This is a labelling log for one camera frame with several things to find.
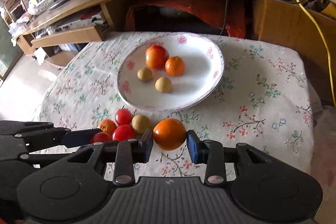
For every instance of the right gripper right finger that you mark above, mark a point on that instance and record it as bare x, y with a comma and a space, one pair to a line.
210, 153

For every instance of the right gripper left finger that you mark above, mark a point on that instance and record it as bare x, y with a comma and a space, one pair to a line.
128, 153

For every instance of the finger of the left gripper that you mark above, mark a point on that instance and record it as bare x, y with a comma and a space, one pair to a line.
79, 137

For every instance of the small orange mandarin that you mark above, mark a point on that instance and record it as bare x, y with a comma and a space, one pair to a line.
107, 126

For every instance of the large red-orange tomato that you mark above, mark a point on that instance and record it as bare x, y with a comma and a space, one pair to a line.
156, 57

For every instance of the wooden tv stand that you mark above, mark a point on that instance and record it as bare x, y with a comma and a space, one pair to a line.
308, 32

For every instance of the silver set-top box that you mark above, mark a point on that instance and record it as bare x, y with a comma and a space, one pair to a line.
85, 18

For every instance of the tan longan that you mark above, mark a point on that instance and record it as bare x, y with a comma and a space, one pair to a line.
163, 85
145, 74
140, 123

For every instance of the red cherry tomato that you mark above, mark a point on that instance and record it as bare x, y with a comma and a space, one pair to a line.
100, 137
123, 132
123, 117

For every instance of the smooth orange mandarin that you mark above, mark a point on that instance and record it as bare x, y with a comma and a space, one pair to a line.
169, 134

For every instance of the white floral ceramic bowl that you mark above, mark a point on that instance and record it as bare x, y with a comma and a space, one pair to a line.
204, 69

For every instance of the rough orange mandarin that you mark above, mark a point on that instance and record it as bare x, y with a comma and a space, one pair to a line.
175, 66

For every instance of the floral white tablecloth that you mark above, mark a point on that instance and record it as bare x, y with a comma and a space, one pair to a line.
263, 98

